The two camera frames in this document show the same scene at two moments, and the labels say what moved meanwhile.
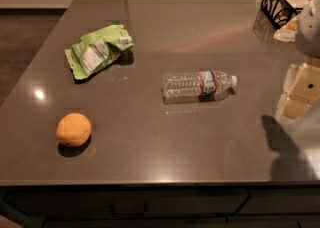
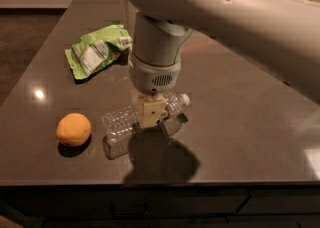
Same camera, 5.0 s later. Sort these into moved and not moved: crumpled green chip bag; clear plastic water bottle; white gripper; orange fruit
Moved: white gripper; clear plastic water bottle
Not moved: crumpled green chip bag; orange fruit
